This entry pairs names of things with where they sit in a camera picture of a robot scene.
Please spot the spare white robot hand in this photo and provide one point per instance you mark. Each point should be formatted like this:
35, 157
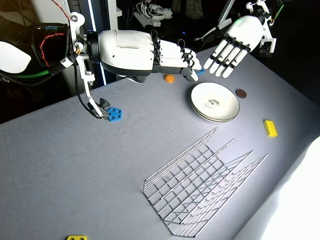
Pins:
155, 11

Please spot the orange ridged toy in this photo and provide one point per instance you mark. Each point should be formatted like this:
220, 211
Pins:
169, 78

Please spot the brown round cookie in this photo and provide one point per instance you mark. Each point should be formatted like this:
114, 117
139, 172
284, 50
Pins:
241, 93

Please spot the yellow rectangular block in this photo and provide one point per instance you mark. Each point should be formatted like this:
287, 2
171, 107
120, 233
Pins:
270, 128

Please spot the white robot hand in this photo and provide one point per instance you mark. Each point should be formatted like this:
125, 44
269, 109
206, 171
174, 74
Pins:
125, 50
245, 32

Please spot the small blue block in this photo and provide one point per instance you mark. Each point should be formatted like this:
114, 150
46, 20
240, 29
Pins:
201, 72

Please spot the dark hanging cloth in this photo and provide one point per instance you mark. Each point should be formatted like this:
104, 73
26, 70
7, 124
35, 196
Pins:
187, 8

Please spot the white ceramic plate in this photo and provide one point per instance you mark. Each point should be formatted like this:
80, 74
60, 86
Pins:
212, 95
208, 119

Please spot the yellow block with holes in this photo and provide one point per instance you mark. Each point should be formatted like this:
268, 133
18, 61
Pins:
76, 238

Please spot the blue pentagon block with holes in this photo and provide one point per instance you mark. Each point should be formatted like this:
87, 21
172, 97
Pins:
115, 115

